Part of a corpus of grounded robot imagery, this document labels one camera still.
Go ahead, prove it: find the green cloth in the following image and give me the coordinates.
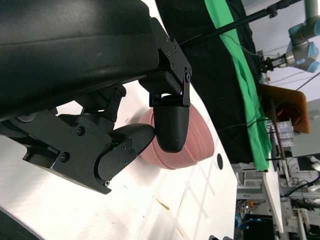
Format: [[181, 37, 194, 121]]
[[203, 0, 273, 172]]

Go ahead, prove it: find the clear plastic drawer rack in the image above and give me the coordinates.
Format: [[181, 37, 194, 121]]
[[274, 118, 295, 151]]

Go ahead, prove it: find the black backdrop cloth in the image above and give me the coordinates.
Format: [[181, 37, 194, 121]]
[[154, 0, 266, 165]]

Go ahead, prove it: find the white background desk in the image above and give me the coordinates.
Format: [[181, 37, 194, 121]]
[[236, 162, 283, 226]]

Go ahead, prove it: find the black boom pole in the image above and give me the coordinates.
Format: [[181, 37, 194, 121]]
[[178, 0, 302, 47]]

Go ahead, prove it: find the grey metal cabinet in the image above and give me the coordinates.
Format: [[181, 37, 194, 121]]
[[291, 98, 320, 158]]

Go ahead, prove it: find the orange brown chair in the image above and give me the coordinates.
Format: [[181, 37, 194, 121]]
[[259, 83, 311, 135]]

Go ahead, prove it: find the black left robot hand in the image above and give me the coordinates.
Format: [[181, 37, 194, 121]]
[[0, 0, 193, 195]]

